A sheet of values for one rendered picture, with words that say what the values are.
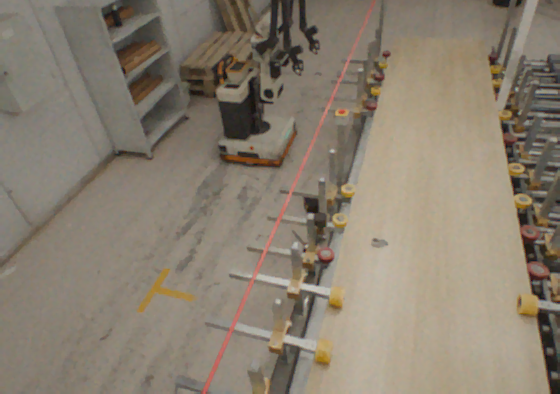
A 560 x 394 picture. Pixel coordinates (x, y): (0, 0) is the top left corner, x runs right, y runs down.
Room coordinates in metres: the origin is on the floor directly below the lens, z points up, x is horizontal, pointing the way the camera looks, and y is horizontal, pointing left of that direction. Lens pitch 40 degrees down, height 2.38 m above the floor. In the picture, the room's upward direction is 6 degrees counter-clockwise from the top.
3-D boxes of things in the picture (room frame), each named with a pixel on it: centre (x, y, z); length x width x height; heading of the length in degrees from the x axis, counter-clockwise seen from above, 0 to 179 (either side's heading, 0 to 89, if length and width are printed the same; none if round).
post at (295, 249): (1.09, -0.05, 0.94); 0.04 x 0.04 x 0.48; 69
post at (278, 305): (0.85, 0.04, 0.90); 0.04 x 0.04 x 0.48; 69
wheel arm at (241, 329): (0.84, 0.12, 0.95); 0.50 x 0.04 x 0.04; 69
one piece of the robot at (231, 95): (3.58, 0.23, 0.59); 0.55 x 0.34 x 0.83; 158
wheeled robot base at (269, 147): (3.54, 0.14, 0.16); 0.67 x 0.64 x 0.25; 68
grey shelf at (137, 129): (4.07, 1.36, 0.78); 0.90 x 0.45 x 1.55; 159
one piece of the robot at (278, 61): (3.44, -0.13, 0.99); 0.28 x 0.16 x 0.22; 158
